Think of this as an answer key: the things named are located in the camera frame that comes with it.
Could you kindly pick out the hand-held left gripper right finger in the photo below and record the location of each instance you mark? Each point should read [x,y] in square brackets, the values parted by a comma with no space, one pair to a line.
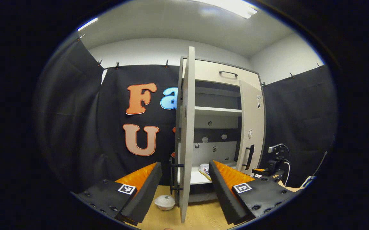
[221,195]

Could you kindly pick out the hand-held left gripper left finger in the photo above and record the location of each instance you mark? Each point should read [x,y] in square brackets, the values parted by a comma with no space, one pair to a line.
[142,199]

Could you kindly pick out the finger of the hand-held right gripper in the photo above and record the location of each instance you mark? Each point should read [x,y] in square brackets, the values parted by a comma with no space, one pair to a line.
[259,172]

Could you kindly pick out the white canvas shoe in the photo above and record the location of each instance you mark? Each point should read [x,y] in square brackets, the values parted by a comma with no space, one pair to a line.
[205,171]

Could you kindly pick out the white shoe cabinet door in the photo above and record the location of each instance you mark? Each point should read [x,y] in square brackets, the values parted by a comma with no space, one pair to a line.
[187,127]
[251,111]

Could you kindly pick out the white shoe cabinet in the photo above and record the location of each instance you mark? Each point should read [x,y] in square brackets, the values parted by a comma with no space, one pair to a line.
[218,111]

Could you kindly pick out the white cabinet drawer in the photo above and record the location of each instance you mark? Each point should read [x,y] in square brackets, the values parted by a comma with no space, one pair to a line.
[210,72]

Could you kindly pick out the white round bowl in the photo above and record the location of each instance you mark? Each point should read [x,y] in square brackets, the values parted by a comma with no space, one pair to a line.
[164,202]

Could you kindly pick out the black backdrop cloth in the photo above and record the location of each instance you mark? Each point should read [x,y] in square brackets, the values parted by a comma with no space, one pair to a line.
[75,127]

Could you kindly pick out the ceiling light panel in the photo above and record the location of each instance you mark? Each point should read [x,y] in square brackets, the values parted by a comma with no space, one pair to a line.
[232,8]
[88,24]

